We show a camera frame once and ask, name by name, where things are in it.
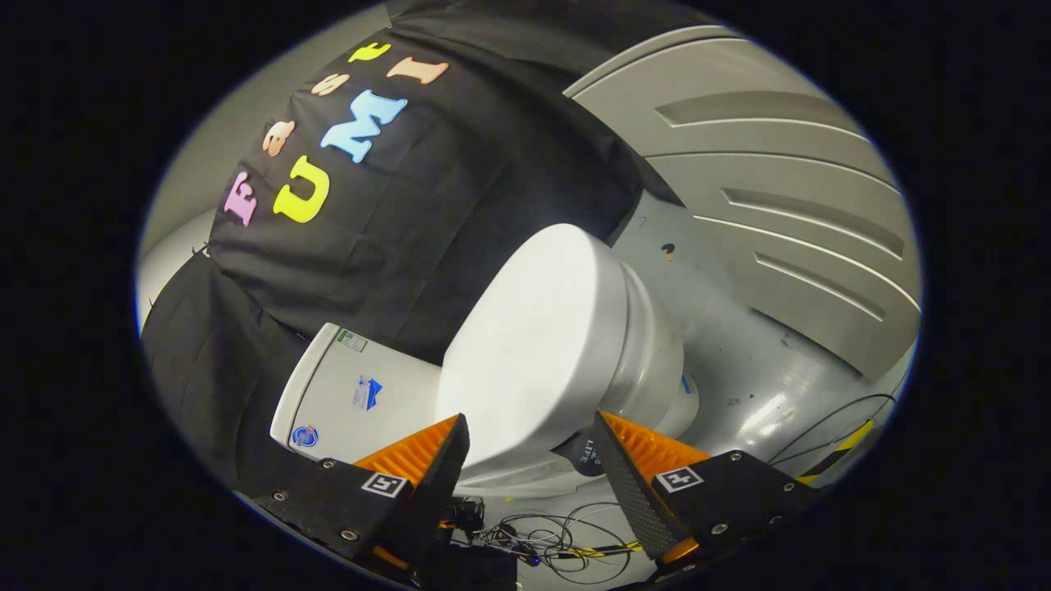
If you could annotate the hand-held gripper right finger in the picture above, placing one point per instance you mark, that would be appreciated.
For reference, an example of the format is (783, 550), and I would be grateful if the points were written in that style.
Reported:
(628, 484)

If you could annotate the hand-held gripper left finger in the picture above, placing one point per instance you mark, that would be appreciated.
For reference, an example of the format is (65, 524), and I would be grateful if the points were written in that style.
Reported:
(439, 484)

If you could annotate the white toilet lid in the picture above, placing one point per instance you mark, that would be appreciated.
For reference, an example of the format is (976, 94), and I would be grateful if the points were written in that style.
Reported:
(534, 328)

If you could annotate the white ceramic toilet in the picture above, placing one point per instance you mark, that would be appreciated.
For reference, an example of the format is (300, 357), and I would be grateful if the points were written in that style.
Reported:
(345, 394)

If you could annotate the yellow black striped strip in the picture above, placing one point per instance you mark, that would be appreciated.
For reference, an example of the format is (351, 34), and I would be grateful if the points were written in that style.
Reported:
(846, 443)

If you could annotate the black backdrop cloth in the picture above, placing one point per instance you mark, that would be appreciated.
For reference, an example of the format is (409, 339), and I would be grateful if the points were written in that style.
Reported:
(410, 205)

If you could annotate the white grooved cabinet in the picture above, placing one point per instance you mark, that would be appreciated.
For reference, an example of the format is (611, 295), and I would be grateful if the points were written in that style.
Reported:
(780, 164)

